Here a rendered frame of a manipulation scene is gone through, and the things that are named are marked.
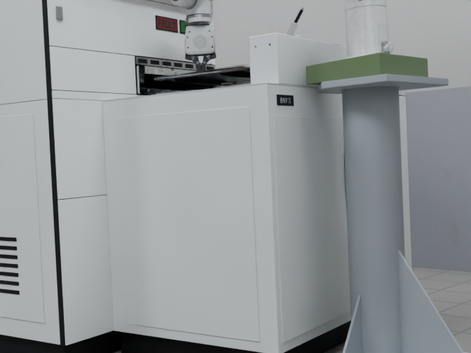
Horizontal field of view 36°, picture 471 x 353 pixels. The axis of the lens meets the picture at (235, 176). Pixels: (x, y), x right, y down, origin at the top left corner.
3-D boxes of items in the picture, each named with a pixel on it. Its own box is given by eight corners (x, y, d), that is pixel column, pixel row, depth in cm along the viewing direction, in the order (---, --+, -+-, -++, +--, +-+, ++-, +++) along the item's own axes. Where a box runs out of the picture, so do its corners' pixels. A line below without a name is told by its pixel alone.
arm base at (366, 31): (415, 59, 208) (412, -6, 207) (376, 55, 195) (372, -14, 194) (362, 69, 221) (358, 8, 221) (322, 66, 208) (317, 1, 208)
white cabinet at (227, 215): (114, 356, 234) (101, 101, 231) (274, 298, 313) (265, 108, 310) (284, 386, 197) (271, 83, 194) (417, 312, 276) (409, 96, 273)
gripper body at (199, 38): (183, 21, 245) (185, 54, 245) (214, 19, 245) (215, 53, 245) (184, 24, 252) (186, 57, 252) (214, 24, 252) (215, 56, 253)
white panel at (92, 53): (47, 99, 217) (39, -37, 215) (212, 106, 283) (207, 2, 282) (54, 98, 215) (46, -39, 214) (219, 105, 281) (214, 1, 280)
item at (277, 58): (250, 86, 206) (248, 36, 205) (340, 94, 251) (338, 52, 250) (278, 83, 200) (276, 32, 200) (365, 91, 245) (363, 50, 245)
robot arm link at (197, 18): (184, 14, 244) (185, 23, 244) (211, 13, 244) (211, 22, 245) (185, 19, 252) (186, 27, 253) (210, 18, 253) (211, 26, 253)
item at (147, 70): (136, 94, 245) (134, 65, 245) (214, 98, 281) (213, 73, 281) (140, 93, 244) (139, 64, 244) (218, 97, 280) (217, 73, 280)
